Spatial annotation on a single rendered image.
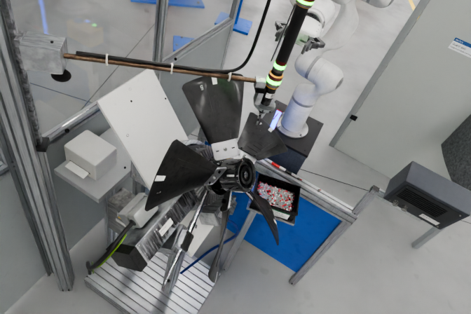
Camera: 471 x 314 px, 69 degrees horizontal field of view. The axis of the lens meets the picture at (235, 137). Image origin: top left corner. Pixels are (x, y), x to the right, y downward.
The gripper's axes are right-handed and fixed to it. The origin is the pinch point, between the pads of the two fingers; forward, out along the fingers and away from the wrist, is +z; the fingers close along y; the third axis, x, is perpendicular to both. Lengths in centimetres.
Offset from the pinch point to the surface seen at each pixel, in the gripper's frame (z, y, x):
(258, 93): 8.2, 1.9, -15.4
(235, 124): 6.1, 6.7, -33.3
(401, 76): -174, -54, -74
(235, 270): -15, -17, -166
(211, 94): 6.9, 17.5, -26.1
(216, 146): 13.0, 8.6, -40.5
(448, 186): -31, -73, -41
